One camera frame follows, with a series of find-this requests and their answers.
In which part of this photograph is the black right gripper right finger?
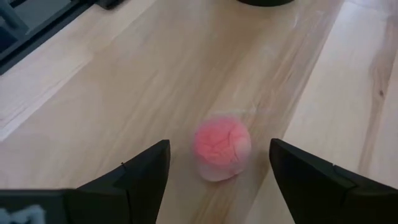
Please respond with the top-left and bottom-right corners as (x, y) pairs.
(269, 138), (398, 224)

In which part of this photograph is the black table edge bracket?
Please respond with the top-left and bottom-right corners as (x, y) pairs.
(95, 0), (125, 10)

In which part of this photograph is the pink toy peach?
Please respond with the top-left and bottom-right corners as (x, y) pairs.
(192, 113), (252, 183)

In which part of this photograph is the green potted plant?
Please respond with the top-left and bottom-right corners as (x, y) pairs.
(234, 0), (295, 7)

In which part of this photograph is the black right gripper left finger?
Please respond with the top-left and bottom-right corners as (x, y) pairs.
(0, 139), (171, 224)

